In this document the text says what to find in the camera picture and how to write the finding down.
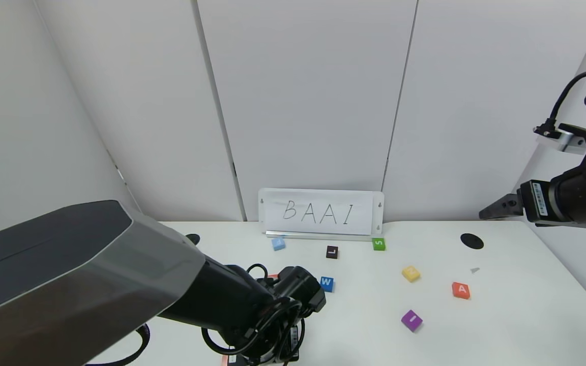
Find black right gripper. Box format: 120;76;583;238
478;165;586;229

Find white paper reading BAAI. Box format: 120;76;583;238
265;198;373;236

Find white sign holder board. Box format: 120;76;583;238
258;189;384;240

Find purple letter I block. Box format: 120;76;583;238
401;310;423;333

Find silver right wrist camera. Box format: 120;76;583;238
534;124;586;154

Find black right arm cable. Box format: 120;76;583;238
547;70;586;128

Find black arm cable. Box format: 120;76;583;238
547;70;586;128
84;325;151;366

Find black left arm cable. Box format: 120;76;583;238
84;325;151;366

